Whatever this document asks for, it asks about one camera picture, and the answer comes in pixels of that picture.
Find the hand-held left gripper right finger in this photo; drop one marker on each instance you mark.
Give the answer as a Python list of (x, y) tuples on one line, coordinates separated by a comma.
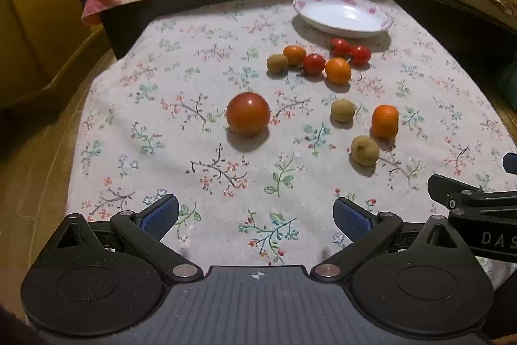
[(352, 221)]

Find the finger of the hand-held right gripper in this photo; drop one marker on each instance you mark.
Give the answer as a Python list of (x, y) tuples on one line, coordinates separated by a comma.
[(464, 196), (511, 162)]

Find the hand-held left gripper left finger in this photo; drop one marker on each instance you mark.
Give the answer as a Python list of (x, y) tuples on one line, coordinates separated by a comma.
[(159, 216)]

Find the brown longan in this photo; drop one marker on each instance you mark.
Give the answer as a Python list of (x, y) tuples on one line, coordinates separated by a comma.
[(343, 110), (277, 63), (364, 150)]

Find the small orange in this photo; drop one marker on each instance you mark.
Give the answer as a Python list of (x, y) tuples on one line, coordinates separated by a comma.
[(385, 121), (294, 54), (338, 70)]

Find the large red tomato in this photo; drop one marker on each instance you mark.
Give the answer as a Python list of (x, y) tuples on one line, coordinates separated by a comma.
[(248, 114)]

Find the red cherry tomato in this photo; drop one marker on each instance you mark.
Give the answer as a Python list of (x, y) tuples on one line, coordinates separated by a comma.
[(360, 54), (314, 64), (340, 47)]

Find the white floral rim plate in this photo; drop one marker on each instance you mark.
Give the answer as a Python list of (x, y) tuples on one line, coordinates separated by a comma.
[(342, 14)]

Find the dark green object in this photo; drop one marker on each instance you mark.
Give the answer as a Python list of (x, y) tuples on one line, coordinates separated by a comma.
[(509, 84)]

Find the white floral tablecloth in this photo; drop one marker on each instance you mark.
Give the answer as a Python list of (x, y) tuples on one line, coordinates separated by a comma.
[(202, 94)]

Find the yellow wooden cabinet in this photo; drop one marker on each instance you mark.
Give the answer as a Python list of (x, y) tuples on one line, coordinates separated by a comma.
[(36, 5)]

